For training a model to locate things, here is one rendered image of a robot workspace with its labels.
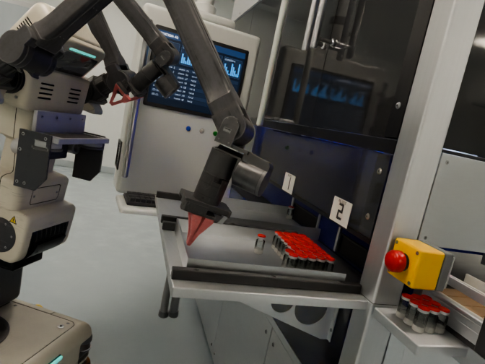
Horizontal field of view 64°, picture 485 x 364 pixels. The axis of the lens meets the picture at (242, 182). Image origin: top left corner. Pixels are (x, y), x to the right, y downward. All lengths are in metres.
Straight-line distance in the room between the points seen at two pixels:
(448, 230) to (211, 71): 0.58
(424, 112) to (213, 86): 0.40
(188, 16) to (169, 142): 0.86
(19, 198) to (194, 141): 0.72
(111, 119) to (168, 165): 4.58
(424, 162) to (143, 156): 1.12
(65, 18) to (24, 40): 0.10
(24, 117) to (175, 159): 0.63
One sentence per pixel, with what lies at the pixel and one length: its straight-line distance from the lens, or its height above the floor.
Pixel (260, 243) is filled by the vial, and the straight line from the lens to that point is 0.93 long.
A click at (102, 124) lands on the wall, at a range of 6.21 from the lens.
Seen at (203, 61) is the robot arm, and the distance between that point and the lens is 0.80.
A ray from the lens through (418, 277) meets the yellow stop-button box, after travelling 0.75.
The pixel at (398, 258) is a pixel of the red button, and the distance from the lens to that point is 0.74.
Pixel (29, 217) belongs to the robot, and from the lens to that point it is 1.26.
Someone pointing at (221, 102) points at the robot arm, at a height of 1.21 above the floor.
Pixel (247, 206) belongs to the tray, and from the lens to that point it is 1.37.
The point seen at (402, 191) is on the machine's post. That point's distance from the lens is 0.80.
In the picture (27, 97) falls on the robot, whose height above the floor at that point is 1.13.
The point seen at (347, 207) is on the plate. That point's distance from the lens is 0.94.
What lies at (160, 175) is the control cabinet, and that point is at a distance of 1.65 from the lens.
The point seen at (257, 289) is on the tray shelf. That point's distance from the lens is 0.76.
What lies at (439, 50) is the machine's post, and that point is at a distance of 0.82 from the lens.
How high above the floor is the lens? 1.18
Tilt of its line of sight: 9 degrees down
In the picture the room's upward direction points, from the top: 12 degrees clockwise
